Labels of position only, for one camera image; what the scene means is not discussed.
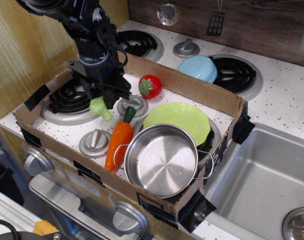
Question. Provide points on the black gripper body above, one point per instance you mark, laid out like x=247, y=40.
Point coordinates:
x=107, y=73

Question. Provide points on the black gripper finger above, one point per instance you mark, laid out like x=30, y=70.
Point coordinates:
x=92, y=90
x=110, y=97

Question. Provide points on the green toy broccoli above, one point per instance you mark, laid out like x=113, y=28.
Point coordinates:
x=97, y=106

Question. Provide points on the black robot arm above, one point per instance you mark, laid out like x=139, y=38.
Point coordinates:
x=85, y=22

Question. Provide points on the stainless steel pan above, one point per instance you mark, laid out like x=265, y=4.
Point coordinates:
x=162, y=160

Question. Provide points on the front left black burner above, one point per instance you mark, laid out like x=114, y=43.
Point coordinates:
x=68, y=106

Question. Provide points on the black burner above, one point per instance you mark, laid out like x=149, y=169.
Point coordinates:
x=237, y=75
x=68, y=106
x=141, y=44

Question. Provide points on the silver stovetop knob middle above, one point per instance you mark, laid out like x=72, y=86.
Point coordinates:
x=139, y=103

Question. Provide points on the silver stovetop knob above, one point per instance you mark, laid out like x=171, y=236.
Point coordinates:
x=139, y=103
x=186, y=49
x=95, y=143

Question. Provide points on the red toy strawberry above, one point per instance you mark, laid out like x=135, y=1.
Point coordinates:
x=149, y=86

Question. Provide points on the back left black burner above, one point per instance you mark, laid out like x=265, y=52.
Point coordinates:
x=141, y=44

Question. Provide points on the silver stovetop knob front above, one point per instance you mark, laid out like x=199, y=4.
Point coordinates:
x=95, y=143

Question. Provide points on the orange toy carrot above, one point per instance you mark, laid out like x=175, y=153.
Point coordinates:
x=121, y=135

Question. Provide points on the light green plastic plate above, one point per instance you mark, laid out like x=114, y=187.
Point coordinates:
x=185, y=116

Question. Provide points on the silver stovetop knob back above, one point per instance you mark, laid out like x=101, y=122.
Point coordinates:
x=186, y=49

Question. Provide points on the hanging metal strainer ladle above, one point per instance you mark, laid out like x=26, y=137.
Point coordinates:
x=168, y=12

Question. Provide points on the silver oven knob left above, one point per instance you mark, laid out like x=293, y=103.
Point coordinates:
x=36, y=163

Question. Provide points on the silver oven knob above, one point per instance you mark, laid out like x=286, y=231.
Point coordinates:
x=36, y=163
x=127, y=219

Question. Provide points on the light blue plastic bowl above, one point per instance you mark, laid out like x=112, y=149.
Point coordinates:
x=200, y=67

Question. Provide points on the hanging grey slotted spatula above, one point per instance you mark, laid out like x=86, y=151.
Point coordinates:
x=216, y=21

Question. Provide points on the silver oven knob right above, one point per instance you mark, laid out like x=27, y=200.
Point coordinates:
x=127, y=219

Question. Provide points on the brown cardboard fence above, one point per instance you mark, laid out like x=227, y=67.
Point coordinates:
x=162, y=214

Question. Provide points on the back right black burner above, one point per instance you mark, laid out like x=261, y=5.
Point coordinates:
x=237, y=75

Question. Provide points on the yellow object bottom left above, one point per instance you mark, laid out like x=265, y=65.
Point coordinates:
x=43, y=228

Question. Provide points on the grey sink basin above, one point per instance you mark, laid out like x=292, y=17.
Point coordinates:
x=258, y=190

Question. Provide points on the silver oven door handle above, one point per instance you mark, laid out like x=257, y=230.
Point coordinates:
x=80, y=216

